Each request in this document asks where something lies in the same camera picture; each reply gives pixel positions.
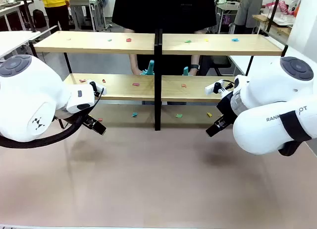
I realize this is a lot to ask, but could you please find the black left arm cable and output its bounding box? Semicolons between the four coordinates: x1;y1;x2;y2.
0;88;105;149

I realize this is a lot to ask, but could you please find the wooden background table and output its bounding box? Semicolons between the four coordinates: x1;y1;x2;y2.
252;14;295;38

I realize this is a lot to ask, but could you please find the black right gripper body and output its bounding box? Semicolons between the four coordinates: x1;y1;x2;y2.
216;92;239;127

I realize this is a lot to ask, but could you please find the black stand pole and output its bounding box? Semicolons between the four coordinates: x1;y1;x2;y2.
21;0;37;33
262;0;283;38

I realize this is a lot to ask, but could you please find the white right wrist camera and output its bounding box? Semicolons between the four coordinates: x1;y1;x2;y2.
205;80;235;95

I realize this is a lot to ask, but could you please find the person in gray shorts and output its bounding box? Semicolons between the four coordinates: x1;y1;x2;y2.
233;0;264;35

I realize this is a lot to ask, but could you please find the pink printed bag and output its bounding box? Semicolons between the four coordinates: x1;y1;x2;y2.
278;0;290;14

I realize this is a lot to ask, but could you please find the wooden shelf unit black frame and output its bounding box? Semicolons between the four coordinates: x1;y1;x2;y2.
158;28;289;132
29;30;159;132

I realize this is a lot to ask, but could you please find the white background desk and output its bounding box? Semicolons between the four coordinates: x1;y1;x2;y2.
69;0;107;32

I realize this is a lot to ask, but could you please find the person in black clothes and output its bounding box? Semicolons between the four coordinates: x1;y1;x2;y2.
111;0;218;76

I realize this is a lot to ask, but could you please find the black chair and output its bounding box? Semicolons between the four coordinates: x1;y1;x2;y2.
210;55;234;76

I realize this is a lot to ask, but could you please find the person in yellow jacket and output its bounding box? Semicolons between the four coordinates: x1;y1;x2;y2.
37;0;71;32

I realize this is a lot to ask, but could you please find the white panel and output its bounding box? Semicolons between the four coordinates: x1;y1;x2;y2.
286;0;317;60

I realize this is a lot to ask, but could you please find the person's right forearm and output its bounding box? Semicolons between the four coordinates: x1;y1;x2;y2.
128;54;142;71

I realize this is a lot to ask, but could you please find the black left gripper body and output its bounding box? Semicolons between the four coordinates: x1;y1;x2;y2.
81;114;98;127

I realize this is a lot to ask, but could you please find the black backpack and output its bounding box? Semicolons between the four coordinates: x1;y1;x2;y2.
32;9;48;29

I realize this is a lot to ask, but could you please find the white side table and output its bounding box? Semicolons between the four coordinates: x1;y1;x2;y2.
0;30;58;59

